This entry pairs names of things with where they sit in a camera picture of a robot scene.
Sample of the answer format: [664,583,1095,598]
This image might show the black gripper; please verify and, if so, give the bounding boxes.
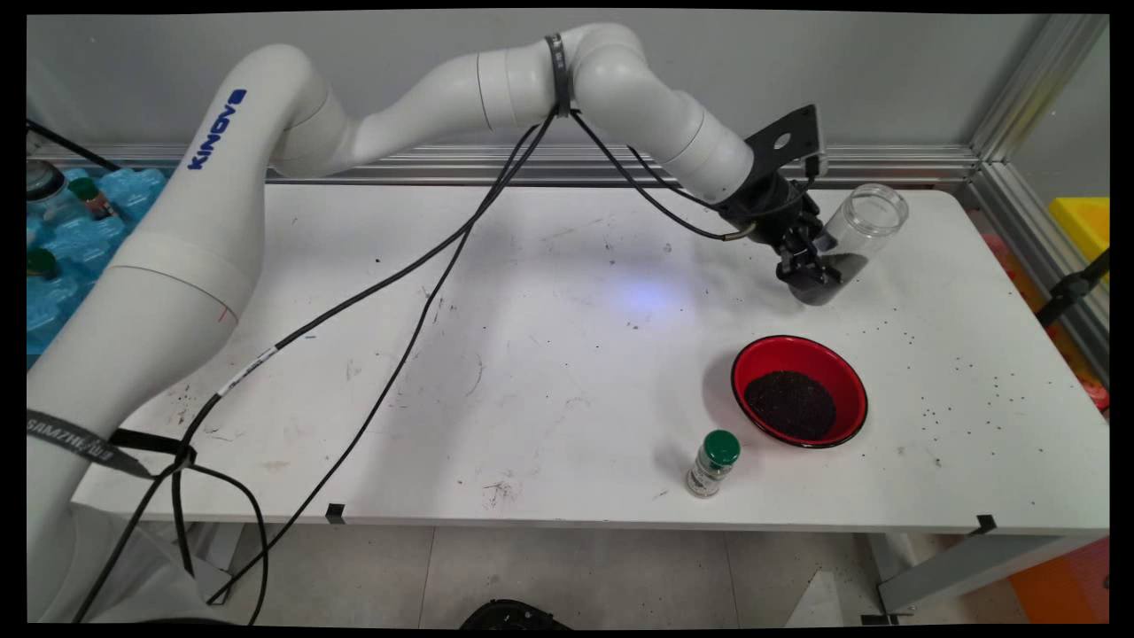
[716,170,844,307]

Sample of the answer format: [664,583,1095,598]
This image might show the clear plastic jar black seeds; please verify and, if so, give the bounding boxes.
[791,183,910,307]

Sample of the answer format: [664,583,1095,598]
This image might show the red bowl black rim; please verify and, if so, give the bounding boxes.
[731,335,869,449]

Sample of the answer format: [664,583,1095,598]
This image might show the black seed pile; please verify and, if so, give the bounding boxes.
[742,370,839,443]

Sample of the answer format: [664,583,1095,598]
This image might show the orange red foam mat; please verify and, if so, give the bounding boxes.
[979,232,1110,417]

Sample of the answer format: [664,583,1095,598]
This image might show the spice bottle green cap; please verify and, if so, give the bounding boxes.
[685,429,742,499]

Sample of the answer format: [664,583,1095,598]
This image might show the black clamp rod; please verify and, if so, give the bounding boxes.
[1035,251,1110,327]

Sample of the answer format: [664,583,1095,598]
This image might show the yellow plastic box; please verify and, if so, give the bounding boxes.
[1049,197,1110,286]

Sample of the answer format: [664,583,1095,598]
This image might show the grey metal table leg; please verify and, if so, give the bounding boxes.
[190,523,245,605]
[861,532,1108,626]

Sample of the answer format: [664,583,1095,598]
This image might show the small bottle red label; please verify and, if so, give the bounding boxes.
[68,176,118,222]

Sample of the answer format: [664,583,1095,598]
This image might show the blue plastic package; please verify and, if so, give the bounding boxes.
[27,167,169,357]

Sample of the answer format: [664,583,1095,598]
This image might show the short aluminium frame rail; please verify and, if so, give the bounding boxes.
[968,162,1110,384]

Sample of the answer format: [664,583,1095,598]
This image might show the aluminium frame post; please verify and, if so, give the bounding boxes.
[968,13,1110,165]

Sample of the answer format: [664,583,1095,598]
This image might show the black velcro strap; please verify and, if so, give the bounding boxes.
[544,33,575,118]
[108,428,198,463]

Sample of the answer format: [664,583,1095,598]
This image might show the long aluminium frame rail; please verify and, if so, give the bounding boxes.
[27,144,980,189]

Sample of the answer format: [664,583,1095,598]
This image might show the thin black cable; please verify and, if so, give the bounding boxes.
[168,111,759,626]

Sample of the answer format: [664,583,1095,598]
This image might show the thick black cable white label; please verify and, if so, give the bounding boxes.
[71,106,818,623]

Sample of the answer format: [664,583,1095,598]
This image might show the grey robot base mount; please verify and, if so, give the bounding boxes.
[66,510,233,623]

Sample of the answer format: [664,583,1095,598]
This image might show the black background cable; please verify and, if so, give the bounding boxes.
[27,118,121,175]

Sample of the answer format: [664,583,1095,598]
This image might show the grey printed strap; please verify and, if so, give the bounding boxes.
[27,409,157,481]

